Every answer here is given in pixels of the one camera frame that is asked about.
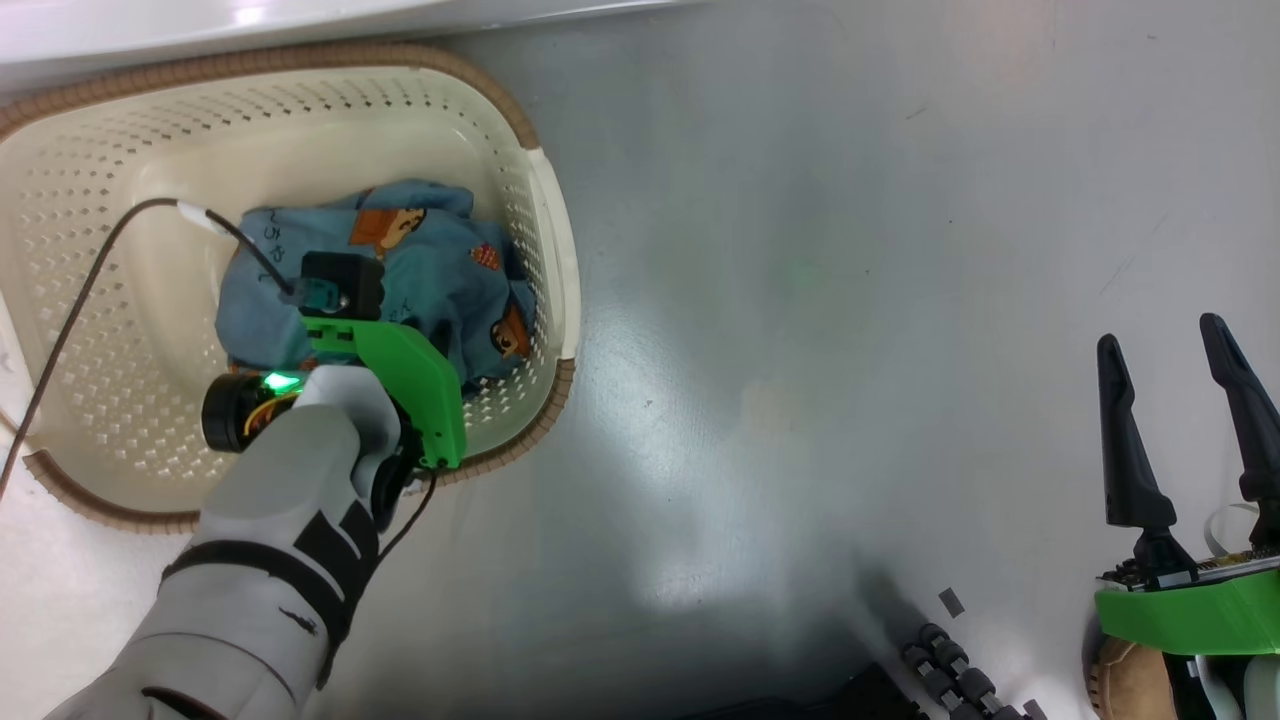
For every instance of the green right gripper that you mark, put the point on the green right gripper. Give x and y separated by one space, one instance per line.
1190 615

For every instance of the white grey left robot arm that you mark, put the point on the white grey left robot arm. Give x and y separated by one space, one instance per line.
280 500

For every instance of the white tan right robot arm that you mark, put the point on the white tan right robot arm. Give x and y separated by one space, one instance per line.
1135 690

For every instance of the blue cartoon print garment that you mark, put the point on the blue cartoon print garment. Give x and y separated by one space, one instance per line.
440 270

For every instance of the cream perforated laundry basket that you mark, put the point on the cream perforated laundry basket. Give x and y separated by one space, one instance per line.
120 300

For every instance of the white washing machine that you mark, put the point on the white washing machine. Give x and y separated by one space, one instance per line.
200 30

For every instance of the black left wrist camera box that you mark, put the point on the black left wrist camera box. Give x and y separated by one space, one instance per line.
345 280

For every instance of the small grey tape piece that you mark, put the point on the small grey tape piece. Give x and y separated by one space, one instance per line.
952 601

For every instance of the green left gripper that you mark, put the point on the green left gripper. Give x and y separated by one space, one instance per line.
425 390

